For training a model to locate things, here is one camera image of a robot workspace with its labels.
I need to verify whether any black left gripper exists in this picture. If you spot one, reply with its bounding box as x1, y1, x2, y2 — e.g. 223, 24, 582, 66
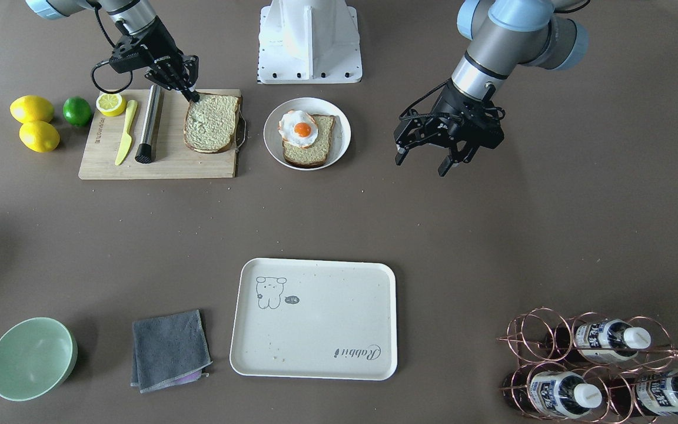
394, 80, 506, 177

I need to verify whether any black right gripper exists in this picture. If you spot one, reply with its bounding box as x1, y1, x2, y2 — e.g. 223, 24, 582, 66
109, 17, 200, 103

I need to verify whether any bread slice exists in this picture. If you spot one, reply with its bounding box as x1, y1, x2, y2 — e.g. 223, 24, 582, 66
183, 93, 242, 154
282, 115, 337, 168

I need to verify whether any white plate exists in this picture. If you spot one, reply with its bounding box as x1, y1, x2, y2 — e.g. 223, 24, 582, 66
262, 97, 352, 171

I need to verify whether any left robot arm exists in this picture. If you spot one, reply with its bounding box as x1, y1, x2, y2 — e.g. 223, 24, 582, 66
394, 1, 589, 176

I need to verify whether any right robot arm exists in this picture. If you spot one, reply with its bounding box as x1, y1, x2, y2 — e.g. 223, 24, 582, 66
27, 1, 200, 102

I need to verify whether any cream rabbit tray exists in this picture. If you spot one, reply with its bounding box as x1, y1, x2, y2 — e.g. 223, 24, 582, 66
229, 258, 398, 381

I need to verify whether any half lemon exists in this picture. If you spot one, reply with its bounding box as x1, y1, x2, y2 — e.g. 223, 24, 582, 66
96, 93, 127, 117

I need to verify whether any yellow plastic knife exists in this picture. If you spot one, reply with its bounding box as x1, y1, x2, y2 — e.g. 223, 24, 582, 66
115, 100, 138, 166

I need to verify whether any wooden cutting board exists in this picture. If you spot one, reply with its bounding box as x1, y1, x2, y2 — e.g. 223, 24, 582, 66
78, 88, 237, 180

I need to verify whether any steel muddler black tip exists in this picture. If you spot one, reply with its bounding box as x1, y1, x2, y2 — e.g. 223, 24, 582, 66
134, 84, 162, 164

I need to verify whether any green lime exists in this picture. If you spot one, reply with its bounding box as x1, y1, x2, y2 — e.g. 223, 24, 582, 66
62, 96, 92, 128

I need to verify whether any fried egg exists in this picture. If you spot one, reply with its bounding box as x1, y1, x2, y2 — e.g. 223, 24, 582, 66
278, 110, 318, 148

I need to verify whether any whole lemon lower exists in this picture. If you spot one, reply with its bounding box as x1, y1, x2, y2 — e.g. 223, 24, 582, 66
19, 121, 60, 153

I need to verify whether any whole lemon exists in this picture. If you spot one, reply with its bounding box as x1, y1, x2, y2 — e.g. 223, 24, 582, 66
9, 95, 55, 124
19, 121, 60, 153

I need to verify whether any whole lemon upper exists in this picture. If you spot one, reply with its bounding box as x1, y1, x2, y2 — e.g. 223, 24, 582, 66
9, 95, 55, 124

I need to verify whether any bottle upper in rack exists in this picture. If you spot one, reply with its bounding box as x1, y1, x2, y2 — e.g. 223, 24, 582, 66
541, 319, 652, 366

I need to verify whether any bottle lower rack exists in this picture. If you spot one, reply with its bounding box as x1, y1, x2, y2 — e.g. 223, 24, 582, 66
501, 371, 603, 419
608, 371, 678, 417

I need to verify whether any grey folded cloth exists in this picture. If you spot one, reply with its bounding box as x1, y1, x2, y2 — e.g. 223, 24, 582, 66
130, 309, 212, 393

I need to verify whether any green bowl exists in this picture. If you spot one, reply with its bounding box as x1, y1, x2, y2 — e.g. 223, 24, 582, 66
0, 317, 78, 402

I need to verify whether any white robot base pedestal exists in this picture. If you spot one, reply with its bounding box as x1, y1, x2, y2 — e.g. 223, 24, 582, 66
257, 1, 363, 84

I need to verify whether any copper wire bottle rack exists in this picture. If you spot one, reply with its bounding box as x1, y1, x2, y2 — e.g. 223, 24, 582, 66
501, 307, 678, 423

